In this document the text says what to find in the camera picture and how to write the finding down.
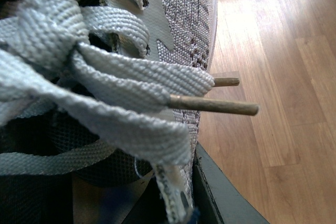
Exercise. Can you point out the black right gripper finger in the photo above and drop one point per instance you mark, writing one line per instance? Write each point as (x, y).
(216, 197)

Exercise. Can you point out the grey knit sneaker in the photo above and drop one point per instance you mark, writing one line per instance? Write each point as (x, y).
(108, 89)

